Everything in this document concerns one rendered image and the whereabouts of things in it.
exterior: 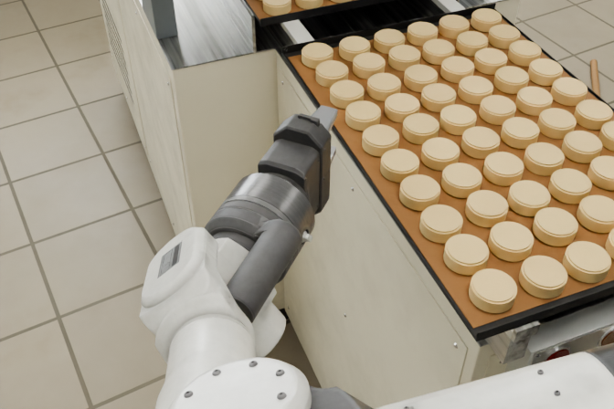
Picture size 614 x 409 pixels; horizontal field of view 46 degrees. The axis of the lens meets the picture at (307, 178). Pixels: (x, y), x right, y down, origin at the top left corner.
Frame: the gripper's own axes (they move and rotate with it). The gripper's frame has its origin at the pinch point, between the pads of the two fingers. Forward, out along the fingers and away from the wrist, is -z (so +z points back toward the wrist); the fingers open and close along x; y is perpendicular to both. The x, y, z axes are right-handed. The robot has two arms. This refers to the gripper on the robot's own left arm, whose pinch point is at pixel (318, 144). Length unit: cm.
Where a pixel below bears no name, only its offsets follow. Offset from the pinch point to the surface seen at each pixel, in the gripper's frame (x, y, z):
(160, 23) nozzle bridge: -16, 47, -38
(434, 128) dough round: -10.8, -8.0, -22.0
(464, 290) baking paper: -12.8, -19.0, 2.6
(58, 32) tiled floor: -103, 175, -141
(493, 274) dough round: -10.8, -21.5, 0.7
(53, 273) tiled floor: -103, 94, -35
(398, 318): -34.9, -9.9, -7.7
